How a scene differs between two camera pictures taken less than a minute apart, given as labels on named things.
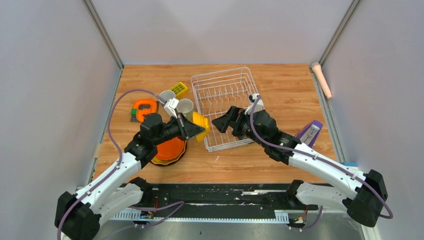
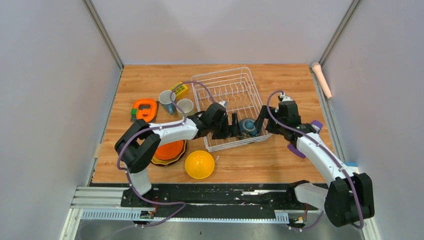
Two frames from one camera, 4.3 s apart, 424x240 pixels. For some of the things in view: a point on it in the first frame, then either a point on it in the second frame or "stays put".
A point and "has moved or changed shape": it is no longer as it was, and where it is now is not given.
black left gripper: x=186 y=128 -> x=223 y=134
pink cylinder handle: x=317 y=69 stays put
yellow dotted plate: x=158 y=161 stays put
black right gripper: x=233 y=119 -> x=259 y=122
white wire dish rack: x=217 y=92 stays put
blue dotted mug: x=166 y=95 stays put
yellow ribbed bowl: x=199 y=119 has moved or changed shape
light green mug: x=185 y=106 stays put
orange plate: x=170 y=150 stays put
